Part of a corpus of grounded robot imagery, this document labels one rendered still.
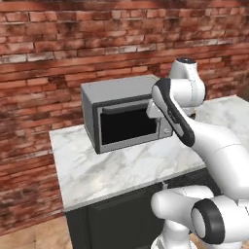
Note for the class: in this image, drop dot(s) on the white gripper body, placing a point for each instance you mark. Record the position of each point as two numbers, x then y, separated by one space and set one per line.
153 111

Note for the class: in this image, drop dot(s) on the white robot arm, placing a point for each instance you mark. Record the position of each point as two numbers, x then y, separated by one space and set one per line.
214 152

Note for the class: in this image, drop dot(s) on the black microwave door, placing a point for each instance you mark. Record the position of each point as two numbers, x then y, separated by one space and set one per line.
126 126

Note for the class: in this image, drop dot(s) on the grey microwave oven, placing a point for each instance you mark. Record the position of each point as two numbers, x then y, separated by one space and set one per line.
113 89

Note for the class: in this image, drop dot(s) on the dark cupboard run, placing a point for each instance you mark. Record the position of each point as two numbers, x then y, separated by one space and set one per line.
129 220

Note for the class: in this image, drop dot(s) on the dark cupboard door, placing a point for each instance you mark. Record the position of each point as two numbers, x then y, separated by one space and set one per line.
126 223

